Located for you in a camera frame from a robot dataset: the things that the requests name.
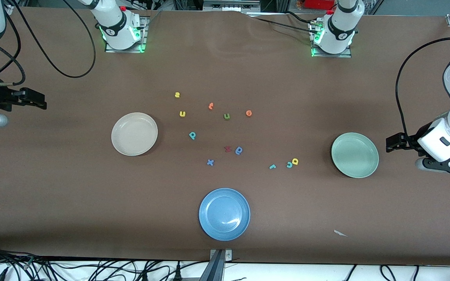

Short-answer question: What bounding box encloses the green round plate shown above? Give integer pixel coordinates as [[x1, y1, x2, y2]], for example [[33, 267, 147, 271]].
[[331, 132, 379, 179]]

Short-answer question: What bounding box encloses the beige round plate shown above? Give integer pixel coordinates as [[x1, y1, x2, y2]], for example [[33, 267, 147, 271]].
[[111, 112, 158, 157]]

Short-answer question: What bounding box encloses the red box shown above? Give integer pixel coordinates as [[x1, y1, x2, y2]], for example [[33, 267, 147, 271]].
[[303, 0, 337, 10]]

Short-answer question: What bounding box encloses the blue round plate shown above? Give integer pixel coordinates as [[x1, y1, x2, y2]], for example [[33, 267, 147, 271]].
[[199, 188, 251, 241]]

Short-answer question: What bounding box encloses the grey metal box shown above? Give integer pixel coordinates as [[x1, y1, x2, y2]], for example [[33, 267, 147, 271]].
[[204, 0, 261, 12]]

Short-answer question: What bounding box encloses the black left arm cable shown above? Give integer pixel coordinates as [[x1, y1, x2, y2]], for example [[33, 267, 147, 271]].
[[395, 37, 450, 146]]

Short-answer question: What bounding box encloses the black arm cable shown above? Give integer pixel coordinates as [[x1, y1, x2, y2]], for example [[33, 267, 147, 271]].
[[395, 37, 450, 146], [0, 0, 96, 86]]

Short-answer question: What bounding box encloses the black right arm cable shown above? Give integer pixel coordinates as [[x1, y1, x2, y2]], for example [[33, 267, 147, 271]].
[[0, 0, 96, 86]]

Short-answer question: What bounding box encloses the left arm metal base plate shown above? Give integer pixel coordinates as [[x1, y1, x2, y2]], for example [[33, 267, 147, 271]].
[[310, 20, 352, 58]]

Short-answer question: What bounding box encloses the black floor cable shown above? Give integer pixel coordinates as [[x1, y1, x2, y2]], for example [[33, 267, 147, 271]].
[[380, 265, 396, 281]]

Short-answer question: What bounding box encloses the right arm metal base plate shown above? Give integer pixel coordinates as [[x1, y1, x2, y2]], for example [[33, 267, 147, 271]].
[[105, 16, 148, 53]]

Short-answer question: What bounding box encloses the black base power cable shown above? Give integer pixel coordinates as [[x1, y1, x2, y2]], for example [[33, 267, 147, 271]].
[[286, 11, 327, 24], [248, 16, 314, 34]]

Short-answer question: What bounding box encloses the grey metal camera post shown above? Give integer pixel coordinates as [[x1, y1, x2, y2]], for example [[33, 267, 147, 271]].
[[200, 249, 233, 281]]

